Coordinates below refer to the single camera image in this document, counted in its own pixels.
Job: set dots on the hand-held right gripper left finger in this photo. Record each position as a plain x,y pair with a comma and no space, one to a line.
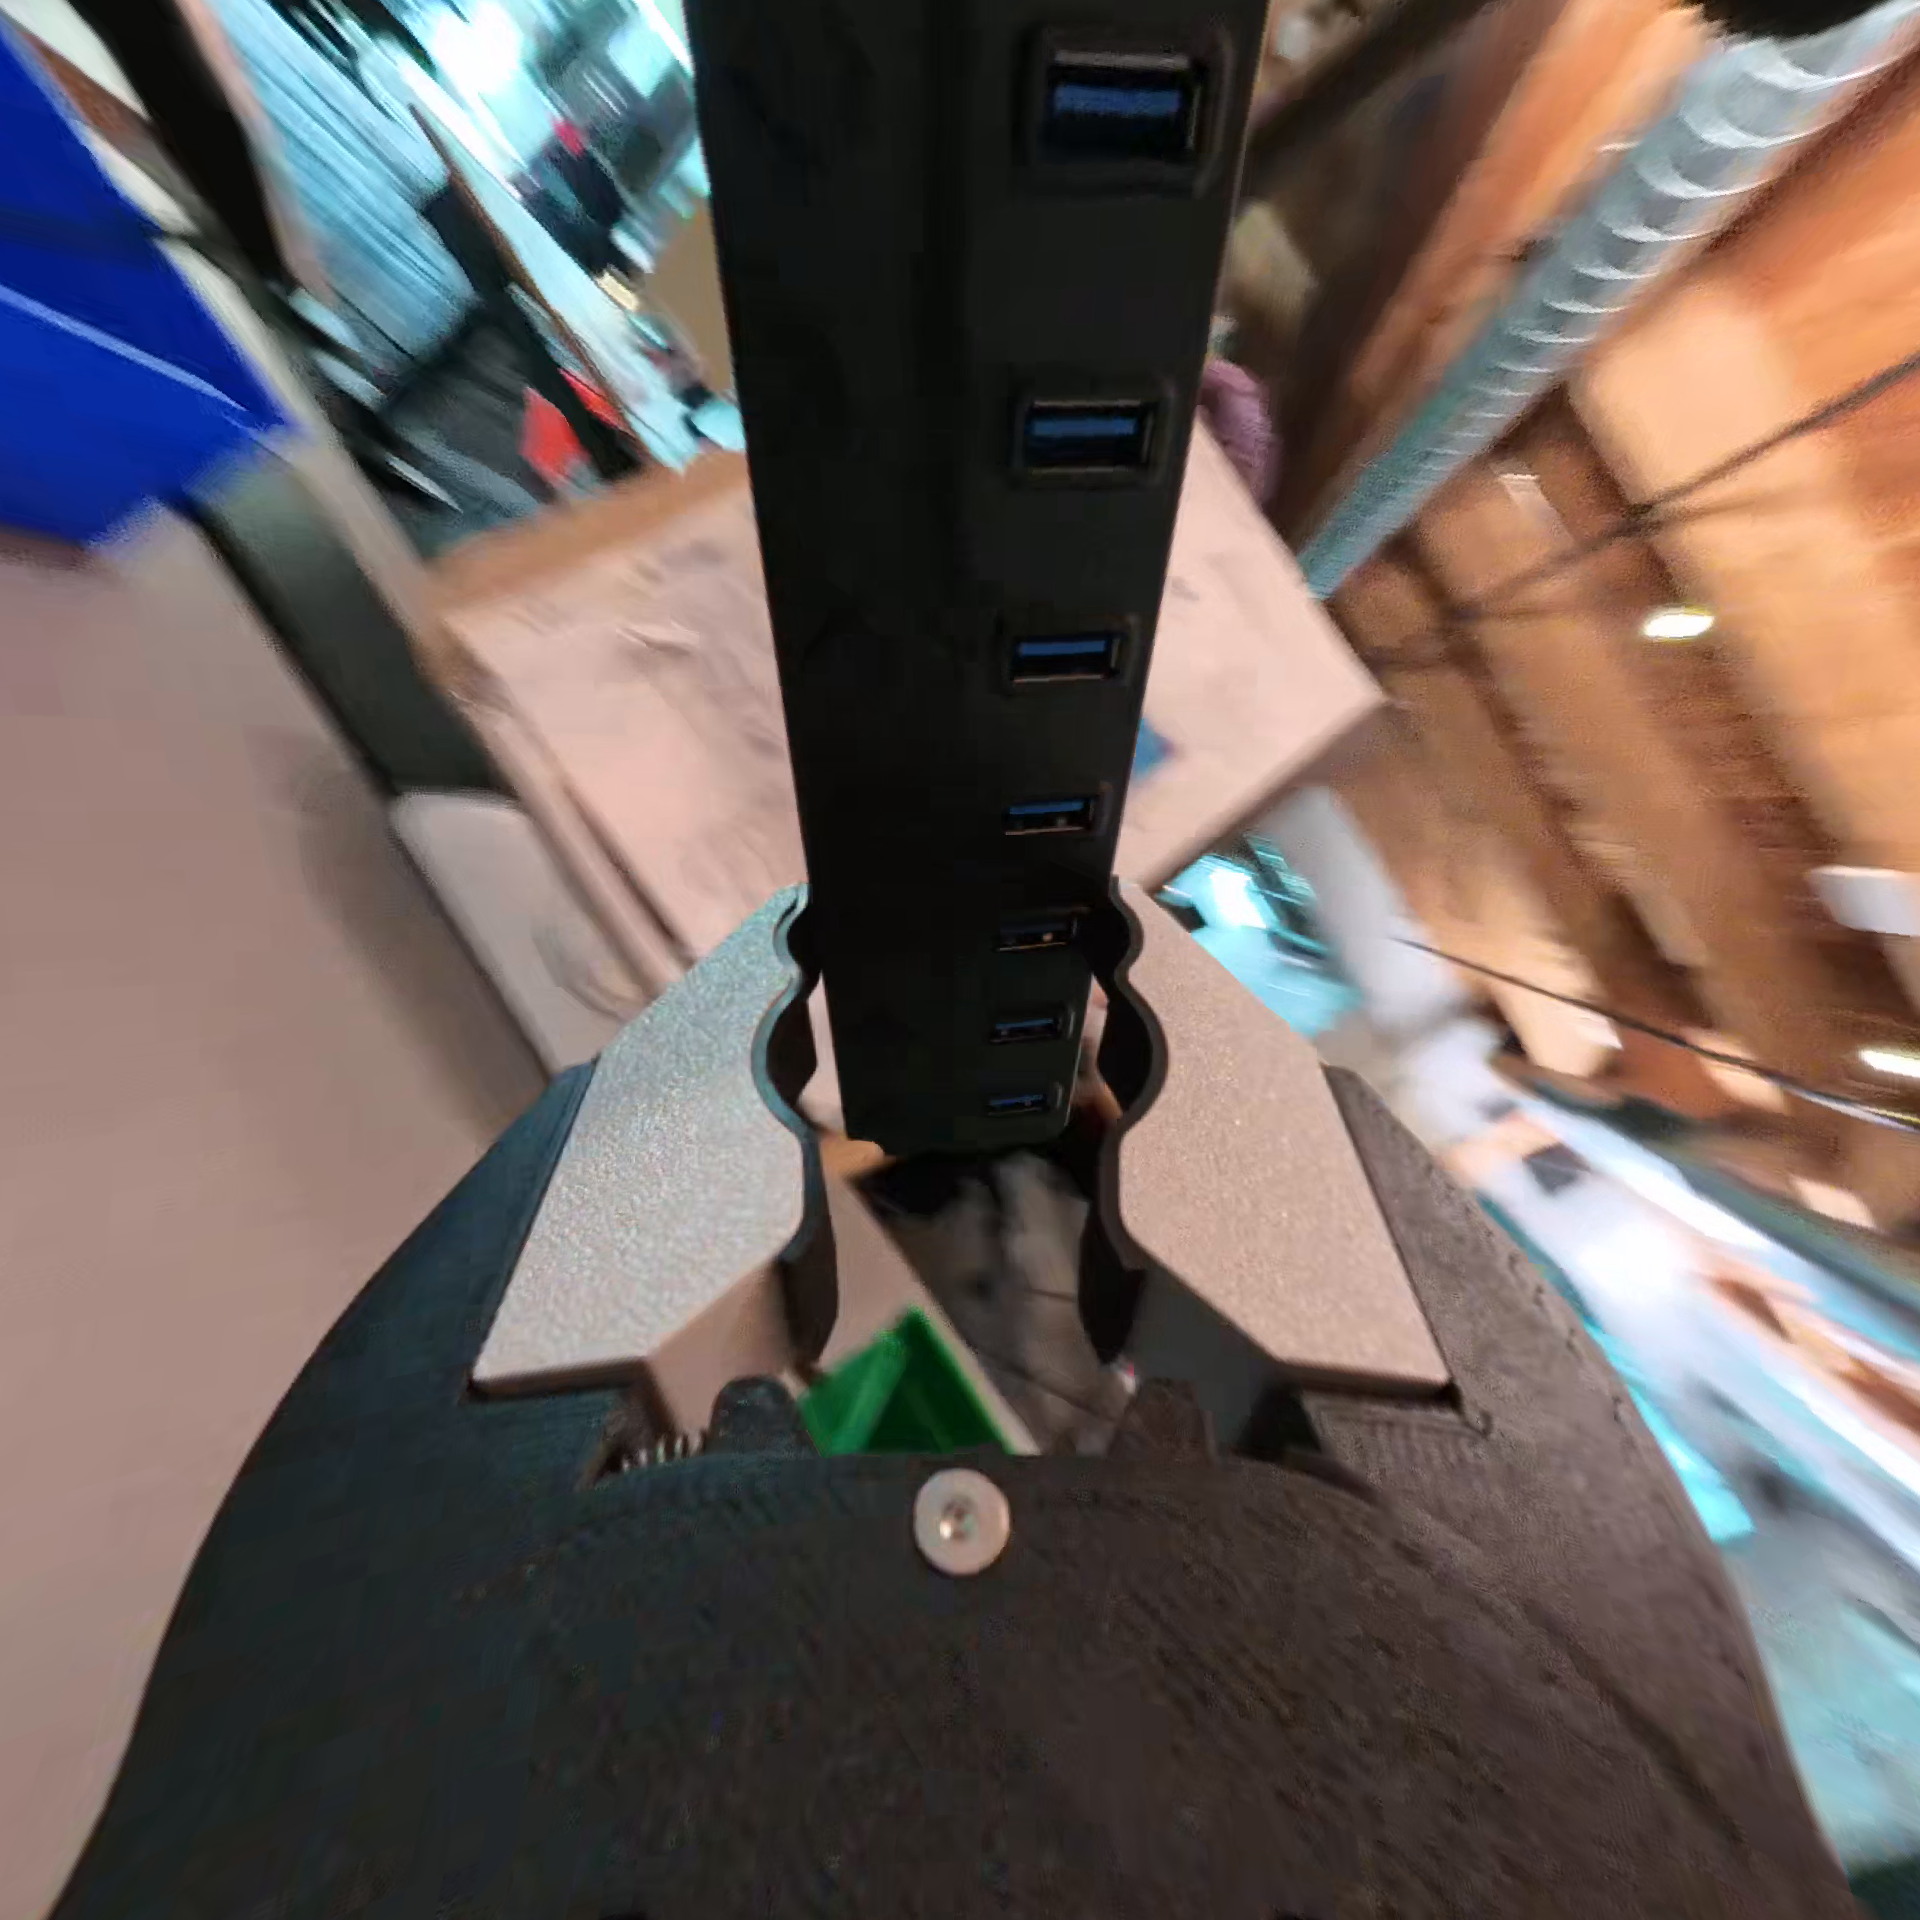
644,1200

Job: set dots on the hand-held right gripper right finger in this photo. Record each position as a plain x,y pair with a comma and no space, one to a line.
1274,1214

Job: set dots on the green plastic bin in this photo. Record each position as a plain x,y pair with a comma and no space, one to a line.
885,1395

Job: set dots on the black multi-port usb hub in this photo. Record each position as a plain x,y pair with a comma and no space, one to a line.
898,598

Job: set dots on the large blue plastic bin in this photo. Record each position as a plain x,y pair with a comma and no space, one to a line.
89,377

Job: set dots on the wooden document stand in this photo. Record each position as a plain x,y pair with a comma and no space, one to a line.
631,672

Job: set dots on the silver ceiling duct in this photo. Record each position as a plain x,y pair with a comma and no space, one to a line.
1574,286

